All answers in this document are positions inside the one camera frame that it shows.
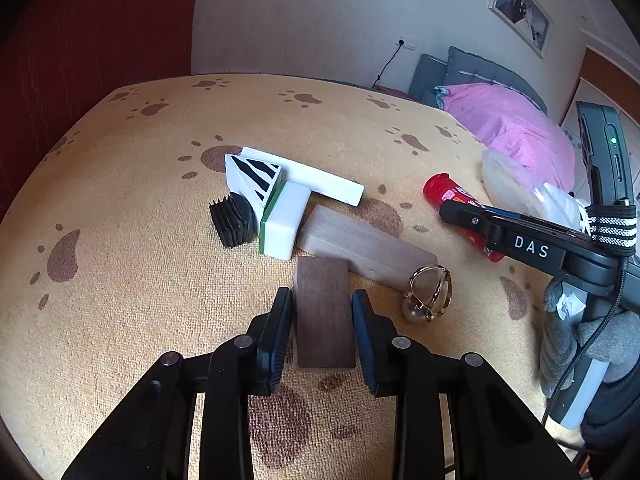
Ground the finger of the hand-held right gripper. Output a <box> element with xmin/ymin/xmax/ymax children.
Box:
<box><xmin>439</xmin><ymin>200</ymin><xmax>591</xmax><ymax>242</ymax></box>

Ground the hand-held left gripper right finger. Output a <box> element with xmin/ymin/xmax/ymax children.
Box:
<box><xmin>351</xmin><ymin>289</ymin><xmax>576</xmax><ymax>480</ymax></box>

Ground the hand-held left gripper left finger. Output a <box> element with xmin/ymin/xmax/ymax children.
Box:
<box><xmin>61</xmin><ymin>287</ymin><xmax>295</xmax><ymax>480</ymax></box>

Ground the red can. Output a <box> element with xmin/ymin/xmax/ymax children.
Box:
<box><xmin>423</xmin><ymin>173</ymin><xmax>506</xmax><ymax>263</ymax></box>

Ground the dark wooden block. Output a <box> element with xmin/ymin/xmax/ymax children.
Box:
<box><xmin>292</xmin><ymin>256</ymin><xmax>357</xmax><ymax>372</ymax></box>

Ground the clear plastic container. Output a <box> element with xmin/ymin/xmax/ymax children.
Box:
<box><xmin>481</xmin><ymin>149</ymin><xmax>592</xmax><ymax>232</ymax></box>

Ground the metal ring bell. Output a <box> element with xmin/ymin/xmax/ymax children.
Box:
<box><xmin>402</xmin><ymin>264</ymin><xmax>455</xmax><ymax>325</ymax></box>

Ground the light wooden block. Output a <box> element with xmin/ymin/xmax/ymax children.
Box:
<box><xmin>297</xmin><ymin>204</ymin><xmax>440</xmax><ymax>293</ymax></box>

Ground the white and green block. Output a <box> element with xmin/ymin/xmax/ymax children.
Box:
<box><xmin>257</xmin><ymin>180</ymin><xmax>312</xmax><ymax>261</ymax></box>

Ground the black ribbed cap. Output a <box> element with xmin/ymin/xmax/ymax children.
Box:
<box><xmin>208</xmin><ymin>191</ymin><xmax>257</xmax><ymax>248</ymax></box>

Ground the zebra striped wedge block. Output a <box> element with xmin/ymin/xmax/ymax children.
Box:
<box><xmin>224</xmin><ymin>154</ymin><xmax>283</xmax><ymax>221</ymax></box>

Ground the person's right hand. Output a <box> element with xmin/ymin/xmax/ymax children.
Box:
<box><xmin>539</xmin><ymin>276</ymin><xmax>640</xmax><ymax>397</ymax></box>

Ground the pink blanket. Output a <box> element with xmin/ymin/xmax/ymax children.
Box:
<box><xmin>434</xmin><ymin>82</ymin><xmax>578</xmax><ymax>193</ymax></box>

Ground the long white block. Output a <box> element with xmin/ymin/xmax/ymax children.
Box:
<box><xmin>240</xmin><ymin>146</ymin><xmax>366</xmax><ymax>207</ymax></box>

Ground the grey bed headboard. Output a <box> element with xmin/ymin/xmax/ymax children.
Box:
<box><xmin>407</xmin><ymin>46</ymin><xmax>548</xmax><ymax>113</ymax></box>

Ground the red curtain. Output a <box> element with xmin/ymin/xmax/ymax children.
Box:
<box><xmin>0</xmin><ymin>0</ymin><xmax>206</xmax><ymax>221</ymax></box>

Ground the striped strap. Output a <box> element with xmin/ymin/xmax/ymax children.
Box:
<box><xmin>584</xmin><ymin>204</ymin><xmax>640</xmax><ymax>257</ymax></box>

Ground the black braided cable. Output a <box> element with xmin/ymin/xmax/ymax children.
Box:
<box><xmin>542</xmin><ymin>260</ymin><xmax>631</xmax><ymax>453</ymax></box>

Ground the black power cable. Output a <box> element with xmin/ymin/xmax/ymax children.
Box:
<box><xmin>374</xmin><ymin>42</ymin><xmax>403</xmax><ymax>90</ymax></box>

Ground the framed wall picture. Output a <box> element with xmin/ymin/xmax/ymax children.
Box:
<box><xmin>489</xmin><ymin>0</ymin><xmax>555</xmax><ymax>58</ymax></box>

